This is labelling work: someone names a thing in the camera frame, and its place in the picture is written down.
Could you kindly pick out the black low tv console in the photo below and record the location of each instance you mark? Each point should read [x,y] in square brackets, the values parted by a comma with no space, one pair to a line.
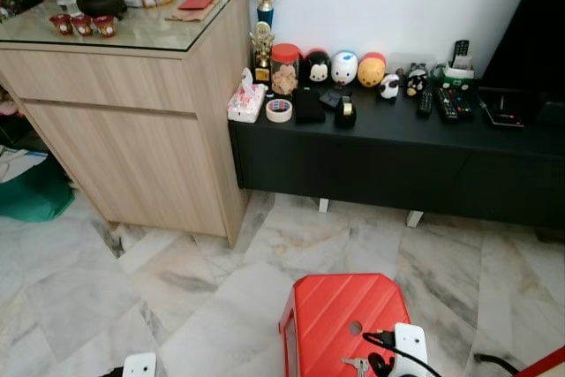
[371,161]

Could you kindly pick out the green white holder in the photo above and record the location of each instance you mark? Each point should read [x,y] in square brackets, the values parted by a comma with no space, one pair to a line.
[459,77]

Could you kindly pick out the small black angular object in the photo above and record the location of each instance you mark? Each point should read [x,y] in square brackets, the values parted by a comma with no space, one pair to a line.
[330,99]

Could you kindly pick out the silver key bunch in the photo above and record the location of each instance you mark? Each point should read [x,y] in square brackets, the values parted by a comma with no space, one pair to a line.
[357,365]

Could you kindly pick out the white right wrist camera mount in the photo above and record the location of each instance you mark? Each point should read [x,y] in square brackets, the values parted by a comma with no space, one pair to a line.
[410,350]

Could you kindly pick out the white tape roll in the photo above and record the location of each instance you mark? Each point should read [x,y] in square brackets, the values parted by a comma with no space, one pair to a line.
[279,116]

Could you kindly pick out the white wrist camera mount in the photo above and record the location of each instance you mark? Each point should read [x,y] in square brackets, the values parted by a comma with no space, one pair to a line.
[139,366]
[410,350]

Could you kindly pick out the black rectangular pouch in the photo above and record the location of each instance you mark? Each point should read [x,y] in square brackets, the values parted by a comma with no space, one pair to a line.
[308,106]

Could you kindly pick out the black set-top box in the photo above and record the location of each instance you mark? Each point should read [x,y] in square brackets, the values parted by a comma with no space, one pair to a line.
[501,108]

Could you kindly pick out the white blue plush toy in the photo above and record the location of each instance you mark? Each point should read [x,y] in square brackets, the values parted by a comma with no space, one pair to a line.
[344,68]

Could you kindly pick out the small white black toy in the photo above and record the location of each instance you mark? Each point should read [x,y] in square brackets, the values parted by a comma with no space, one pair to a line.
[390,87]

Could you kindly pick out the small red tea cup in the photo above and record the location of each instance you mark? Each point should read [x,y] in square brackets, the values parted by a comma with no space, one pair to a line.
[61,24]
[81,25]
[104,26]

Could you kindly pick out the small gold trophy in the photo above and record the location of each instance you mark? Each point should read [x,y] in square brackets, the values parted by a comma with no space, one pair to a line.
[261,46]

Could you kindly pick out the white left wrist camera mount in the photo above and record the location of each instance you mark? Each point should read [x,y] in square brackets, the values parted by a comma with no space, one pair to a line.
[139,366]

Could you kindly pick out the red plastic stool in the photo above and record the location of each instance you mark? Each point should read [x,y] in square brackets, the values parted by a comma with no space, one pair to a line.
[331,315]

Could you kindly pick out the light wooden cabinet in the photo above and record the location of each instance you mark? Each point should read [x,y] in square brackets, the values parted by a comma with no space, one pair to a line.
[124,121]

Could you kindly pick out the yellow red plush toy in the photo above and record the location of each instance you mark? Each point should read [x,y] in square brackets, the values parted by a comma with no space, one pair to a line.
[372,72]

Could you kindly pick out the black flat television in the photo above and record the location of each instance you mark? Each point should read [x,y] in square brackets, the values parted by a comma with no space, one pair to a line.
[530,33]

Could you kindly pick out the clear jar with red lid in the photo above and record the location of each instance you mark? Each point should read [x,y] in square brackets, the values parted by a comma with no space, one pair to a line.
[285,72]

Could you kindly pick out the green cloth bag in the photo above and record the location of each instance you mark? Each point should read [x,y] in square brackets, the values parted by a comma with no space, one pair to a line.
[35,202]

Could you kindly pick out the pink white tissue pack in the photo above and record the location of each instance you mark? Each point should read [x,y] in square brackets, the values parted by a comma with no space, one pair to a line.
[245,103]

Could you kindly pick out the black tape dispenser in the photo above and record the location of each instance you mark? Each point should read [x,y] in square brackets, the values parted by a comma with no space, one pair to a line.
[345,112]

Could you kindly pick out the slim black remote control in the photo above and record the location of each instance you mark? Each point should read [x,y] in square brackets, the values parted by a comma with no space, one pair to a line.
[425,101]

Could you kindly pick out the wide black remote control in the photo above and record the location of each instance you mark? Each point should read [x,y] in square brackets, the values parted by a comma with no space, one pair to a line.
[448,103]

